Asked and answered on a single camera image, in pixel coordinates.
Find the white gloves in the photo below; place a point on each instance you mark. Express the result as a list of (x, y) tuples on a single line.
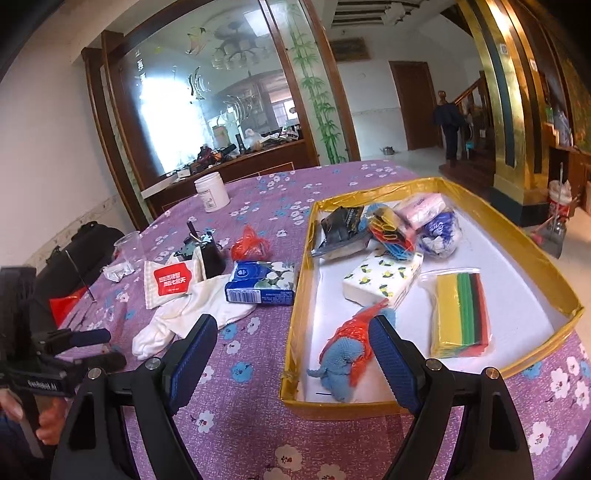
[(194, 314)]

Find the person's left hand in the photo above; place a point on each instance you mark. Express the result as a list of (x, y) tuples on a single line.
[(48, 417)]

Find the silver foil packet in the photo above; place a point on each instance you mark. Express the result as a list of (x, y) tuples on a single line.
[(114, 273)]

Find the wooden staircase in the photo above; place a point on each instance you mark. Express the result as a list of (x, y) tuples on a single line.
[(475, 152)]

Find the lemon print tissue pack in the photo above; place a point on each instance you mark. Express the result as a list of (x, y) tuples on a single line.
[(383, 277)]

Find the gold pillar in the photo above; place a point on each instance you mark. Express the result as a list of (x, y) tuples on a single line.
[(508, 115)]

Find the pink tissue pack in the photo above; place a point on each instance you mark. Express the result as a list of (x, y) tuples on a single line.
[(422, 207)]

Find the metal pot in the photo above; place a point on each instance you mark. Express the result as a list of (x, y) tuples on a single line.
[(387, 150)]

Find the white plastic jar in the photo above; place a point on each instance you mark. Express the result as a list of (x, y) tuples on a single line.
[(211, 193)]

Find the clear plastic cup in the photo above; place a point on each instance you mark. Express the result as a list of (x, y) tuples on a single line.
[(129, 249)]

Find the yellow rimmed white tray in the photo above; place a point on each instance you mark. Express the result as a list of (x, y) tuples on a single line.
[(517, 304)]

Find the black electronic device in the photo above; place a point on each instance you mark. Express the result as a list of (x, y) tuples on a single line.
[(207, 254)]

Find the white red plastic container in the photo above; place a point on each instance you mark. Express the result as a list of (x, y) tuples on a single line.
[(559, 201)]

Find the painted glass partition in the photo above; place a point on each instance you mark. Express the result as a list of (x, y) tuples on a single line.
[(207, 92)]

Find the red white tissue packet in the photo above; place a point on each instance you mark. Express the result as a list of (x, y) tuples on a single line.
[(173, 281)]

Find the red cloth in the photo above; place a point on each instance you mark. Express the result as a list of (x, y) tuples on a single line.
[(64, 304)]

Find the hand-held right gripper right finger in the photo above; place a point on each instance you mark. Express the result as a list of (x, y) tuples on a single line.
[(392, 360)]

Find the blue white plastic bag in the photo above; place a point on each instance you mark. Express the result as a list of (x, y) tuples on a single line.
[(441, 233)]

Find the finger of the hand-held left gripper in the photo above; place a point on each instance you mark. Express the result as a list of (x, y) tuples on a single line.
[(90, 337), (107, 361)]

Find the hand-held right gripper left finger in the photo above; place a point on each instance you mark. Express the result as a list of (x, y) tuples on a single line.
[(194, 364)]

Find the black foil packet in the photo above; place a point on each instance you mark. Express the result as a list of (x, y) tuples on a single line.
[(341, 226)]

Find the multicolour cloth pack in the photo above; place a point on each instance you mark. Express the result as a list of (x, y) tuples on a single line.
[(390, 230)]

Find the brown wooden door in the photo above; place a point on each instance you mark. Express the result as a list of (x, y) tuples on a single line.
[(413, 106)]

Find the red plastic bag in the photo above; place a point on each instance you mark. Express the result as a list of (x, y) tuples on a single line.
[(249, 244)]

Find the blue knitted toy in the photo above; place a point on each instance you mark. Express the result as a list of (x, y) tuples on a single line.
[(346, 355)]

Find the blue floral tissue pack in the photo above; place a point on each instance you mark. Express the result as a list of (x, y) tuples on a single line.
[(261, 288)]

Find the rainbow cloth pack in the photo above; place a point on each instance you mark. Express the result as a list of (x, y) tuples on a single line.
[(459, 314)]

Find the black bag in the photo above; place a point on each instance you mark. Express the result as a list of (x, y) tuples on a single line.
[(87, 249)]

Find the wall plaque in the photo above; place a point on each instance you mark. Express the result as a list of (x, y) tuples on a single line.
[(348, 48)]

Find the purple floral tablecloth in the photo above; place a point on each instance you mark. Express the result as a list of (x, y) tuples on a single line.
[(249, 392)]

